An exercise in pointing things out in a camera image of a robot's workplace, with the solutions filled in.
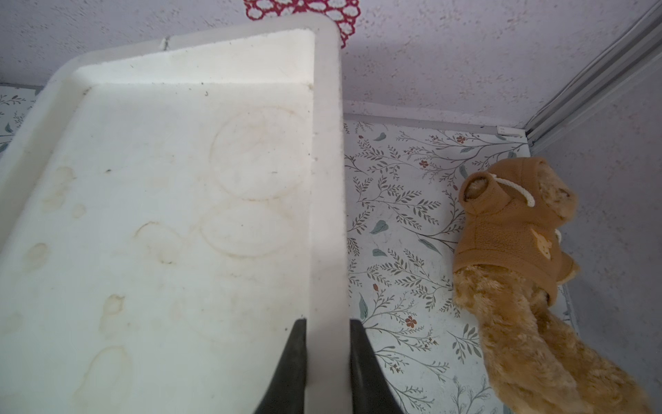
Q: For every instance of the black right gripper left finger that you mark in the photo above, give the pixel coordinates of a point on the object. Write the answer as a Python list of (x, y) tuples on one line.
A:
[(286, 391)]

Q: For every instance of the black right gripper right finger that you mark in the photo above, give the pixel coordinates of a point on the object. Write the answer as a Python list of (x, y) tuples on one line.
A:
[(370, 390)]

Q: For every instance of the white three-drawer cabinet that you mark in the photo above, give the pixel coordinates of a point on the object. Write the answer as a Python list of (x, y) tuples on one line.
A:
[(169, 209)]

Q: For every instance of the floral table mat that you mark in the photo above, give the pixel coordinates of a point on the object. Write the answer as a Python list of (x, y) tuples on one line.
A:
[(402, 221)]

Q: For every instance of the brown teddy bear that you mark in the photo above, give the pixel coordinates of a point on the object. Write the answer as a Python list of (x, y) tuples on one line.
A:
[(507, 269)]

